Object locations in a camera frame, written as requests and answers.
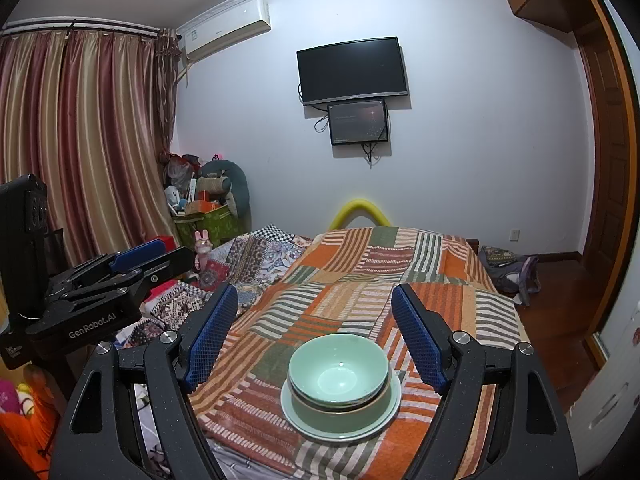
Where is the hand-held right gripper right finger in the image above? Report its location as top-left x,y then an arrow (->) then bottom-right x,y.
391,283 -> 573,480

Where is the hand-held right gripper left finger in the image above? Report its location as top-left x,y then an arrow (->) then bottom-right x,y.
49,281 -> 239,480

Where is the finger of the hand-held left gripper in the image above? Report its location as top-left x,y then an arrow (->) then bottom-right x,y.
47,240 -> 166,292
45,246 -> 196,312

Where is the green bowl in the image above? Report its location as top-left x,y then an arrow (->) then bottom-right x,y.
288,335 -> 391,406

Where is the green plate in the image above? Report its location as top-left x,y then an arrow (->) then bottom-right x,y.
280,370 -> 402,442

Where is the red box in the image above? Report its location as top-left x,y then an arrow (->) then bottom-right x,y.
150,234 -> 181,254

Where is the pink bunny toy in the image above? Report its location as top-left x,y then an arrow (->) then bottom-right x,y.
194,230 -> 214,269

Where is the green storage box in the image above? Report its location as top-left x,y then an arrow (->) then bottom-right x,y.
172,205 -> 238,249

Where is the patterned patchwork quilt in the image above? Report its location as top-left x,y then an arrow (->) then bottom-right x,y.
115,225 -> 321,351

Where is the clear plastic bag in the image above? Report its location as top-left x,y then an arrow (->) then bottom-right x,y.
165,155 -> 194,187

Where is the grey plush toy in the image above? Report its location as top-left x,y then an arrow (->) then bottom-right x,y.
200,172 -> 231,197

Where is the grey purple backpack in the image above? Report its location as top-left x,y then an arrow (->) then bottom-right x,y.
479,245 -> 541,306

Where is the white checked cloth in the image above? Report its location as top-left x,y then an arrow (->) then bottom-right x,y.
132,385 -> 173,480

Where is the striped red gold curtain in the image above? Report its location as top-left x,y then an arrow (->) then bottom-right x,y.
0,27 -> 188,281

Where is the yellow foam tube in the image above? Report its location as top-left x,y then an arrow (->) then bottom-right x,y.
334,199 -> 393,231

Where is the orange printed cloth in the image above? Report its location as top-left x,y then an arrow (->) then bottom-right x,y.
0,365 -> 58,480

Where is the dark curtain rod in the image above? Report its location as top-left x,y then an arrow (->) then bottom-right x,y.
0,17 -> 162,39

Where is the brown wooden door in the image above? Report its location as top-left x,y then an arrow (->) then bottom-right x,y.
575,20 -> 634,341

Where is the white air conditioner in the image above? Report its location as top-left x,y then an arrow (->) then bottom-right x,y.
181,0 -> 272,63

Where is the small black wall monitor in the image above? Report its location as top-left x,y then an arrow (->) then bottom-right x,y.
327,99 -> 390,146

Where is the black wall television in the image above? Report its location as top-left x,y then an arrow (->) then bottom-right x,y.
296,36 -> 410,107

